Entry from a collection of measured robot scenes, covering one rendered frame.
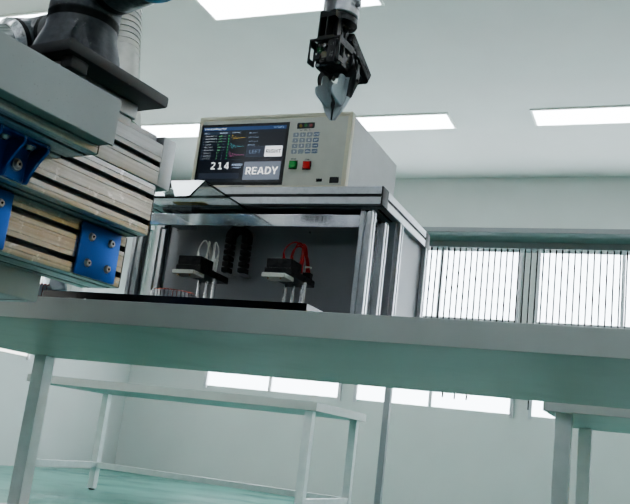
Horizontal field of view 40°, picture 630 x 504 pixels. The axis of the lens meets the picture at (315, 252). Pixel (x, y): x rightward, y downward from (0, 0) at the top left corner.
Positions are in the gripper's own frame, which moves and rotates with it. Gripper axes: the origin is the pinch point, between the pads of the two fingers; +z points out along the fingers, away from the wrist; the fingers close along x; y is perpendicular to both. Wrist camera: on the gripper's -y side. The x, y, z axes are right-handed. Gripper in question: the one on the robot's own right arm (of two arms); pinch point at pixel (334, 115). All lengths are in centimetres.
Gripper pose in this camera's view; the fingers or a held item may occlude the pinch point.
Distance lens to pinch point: 175.0
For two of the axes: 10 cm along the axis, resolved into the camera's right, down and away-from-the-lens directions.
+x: 8.6, -0.1, -5.1
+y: -4.9, -2.5, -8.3
